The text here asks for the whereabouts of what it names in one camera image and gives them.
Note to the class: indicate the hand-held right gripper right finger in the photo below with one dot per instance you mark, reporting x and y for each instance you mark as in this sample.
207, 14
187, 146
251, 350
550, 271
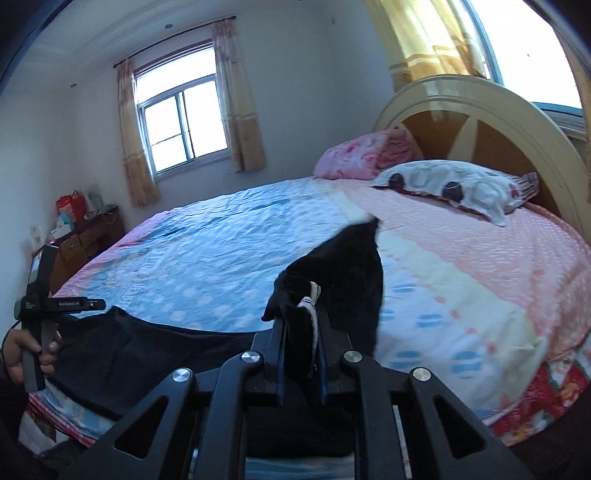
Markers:
323, 364

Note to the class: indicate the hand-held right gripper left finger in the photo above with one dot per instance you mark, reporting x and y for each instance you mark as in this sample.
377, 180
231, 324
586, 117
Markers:
280, 364

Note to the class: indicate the black pants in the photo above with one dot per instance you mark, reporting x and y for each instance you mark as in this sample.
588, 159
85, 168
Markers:
341, 277

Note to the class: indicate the person's left forearm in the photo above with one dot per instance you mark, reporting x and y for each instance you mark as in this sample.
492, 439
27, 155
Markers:
11, 415

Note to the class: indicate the person's left hand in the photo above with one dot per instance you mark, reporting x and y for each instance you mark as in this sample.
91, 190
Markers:
14, 355

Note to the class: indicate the white card with flowers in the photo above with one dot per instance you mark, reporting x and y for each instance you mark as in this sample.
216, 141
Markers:
35, 237

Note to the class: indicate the white tissue box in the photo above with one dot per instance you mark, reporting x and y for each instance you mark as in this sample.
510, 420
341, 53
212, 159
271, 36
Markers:
59, 233

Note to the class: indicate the brown wooden desk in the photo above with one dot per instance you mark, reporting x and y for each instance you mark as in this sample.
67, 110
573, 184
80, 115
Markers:
87, 240

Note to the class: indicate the blue and white box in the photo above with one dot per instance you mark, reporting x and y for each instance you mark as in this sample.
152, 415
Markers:
65, 220

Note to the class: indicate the red paper bag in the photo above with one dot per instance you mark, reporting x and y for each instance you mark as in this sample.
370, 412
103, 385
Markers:
69, 203

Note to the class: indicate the clear plastic container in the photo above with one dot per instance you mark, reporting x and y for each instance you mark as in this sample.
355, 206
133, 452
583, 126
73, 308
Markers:
94, 199

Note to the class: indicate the bed with patterned sheet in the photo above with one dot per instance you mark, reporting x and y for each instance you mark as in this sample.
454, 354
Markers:
231, 240

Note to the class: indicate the narrow beige curtain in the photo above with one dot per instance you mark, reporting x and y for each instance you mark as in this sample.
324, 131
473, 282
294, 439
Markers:
134, 161
242, 115

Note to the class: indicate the folded pink floral blanket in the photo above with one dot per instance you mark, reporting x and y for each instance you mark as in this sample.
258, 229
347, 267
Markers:
355, 154

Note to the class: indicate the red floral bed skirt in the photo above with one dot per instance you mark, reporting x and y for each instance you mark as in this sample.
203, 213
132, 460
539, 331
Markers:
554, 392

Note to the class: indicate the white patterned pillow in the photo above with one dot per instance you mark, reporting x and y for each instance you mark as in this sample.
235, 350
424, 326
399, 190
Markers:
485, 189

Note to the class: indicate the striped pillow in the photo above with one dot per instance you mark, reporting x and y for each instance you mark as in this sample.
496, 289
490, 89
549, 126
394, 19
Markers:
528, 184

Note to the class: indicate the black curtain rod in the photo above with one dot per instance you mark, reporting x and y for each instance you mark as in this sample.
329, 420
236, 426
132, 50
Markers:
161, 53

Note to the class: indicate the cream and wood headboard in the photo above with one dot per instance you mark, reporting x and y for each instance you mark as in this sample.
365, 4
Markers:
508, 106

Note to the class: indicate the wide yellow curtain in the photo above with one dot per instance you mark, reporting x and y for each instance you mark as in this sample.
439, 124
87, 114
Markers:
425, 41

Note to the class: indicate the large bright window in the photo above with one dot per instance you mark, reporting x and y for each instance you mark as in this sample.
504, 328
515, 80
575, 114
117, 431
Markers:
531, 55

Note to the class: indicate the yellow curtain with pale bands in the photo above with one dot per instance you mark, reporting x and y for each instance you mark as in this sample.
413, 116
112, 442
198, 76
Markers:
582, 92

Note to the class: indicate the sliding window with grey frame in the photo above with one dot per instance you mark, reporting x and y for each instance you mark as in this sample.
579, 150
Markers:
203, 120

